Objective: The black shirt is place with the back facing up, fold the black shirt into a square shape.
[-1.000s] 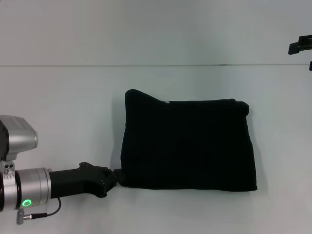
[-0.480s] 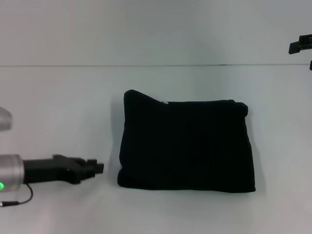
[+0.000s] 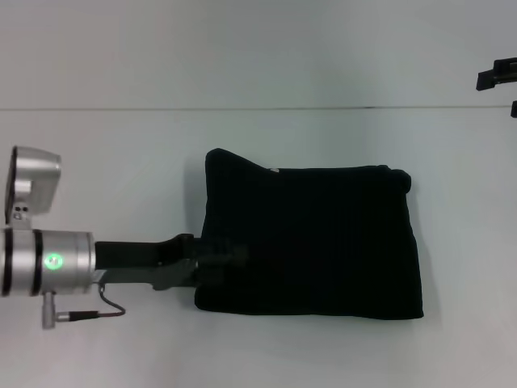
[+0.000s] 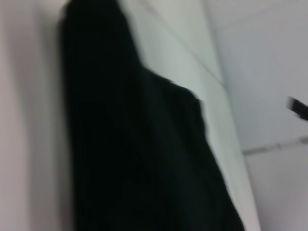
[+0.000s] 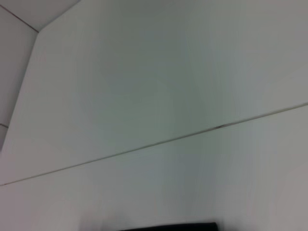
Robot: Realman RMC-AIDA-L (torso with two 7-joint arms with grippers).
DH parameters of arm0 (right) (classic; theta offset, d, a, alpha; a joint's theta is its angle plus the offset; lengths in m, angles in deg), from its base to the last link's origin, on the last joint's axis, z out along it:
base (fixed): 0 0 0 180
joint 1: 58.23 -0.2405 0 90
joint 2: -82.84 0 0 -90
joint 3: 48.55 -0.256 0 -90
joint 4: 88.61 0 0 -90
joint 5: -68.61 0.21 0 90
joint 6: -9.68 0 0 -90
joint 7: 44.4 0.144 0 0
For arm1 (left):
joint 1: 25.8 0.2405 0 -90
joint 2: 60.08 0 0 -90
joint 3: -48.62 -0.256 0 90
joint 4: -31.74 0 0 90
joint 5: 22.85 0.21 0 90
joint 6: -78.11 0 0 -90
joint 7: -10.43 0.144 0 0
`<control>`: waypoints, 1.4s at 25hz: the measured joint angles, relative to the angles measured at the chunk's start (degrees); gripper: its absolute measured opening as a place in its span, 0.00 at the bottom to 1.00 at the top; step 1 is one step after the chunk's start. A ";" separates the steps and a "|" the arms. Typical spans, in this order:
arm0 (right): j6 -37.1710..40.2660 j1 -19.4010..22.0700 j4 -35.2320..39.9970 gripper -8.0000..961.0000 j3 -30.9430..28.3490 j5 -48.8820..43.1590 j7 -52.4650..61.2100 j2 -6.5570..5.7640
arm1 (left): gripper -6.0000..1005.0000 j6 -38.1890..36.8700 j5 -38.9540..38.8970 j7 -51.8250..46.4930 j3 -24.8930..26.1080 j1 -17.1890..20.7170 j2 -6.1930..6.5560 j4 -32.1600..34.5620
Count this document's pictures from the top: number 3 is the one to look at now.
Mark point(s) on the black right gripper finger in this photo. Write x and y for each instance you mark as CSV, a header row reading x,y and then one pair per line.
x,y
498,77
514,109

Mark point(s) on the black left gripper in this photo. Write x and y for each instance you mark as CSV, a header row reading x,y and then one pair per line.
x,y
145,258

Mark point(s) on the black shirt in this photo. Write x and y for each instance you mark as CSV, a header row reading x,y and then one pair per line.
x,y
315,242

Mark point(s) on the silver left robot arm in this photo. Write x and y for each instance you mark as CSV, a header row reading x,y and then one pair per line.
x,y
48,262

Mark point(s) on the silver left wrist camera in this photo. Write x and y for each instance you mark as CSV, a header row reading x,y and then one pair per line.
x,y
34,182

